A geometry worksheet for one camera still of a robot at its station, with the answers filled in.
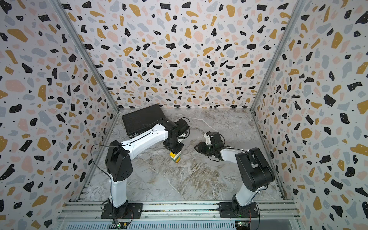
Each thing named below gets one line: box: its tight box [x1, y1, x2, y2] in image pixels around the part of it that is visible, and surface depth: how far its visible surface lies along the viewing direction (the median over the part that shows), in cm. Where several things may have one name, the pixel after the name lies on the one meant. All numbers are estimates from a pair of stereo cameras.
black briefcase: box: [121, 103, 165, 138], surface depth 114 cm
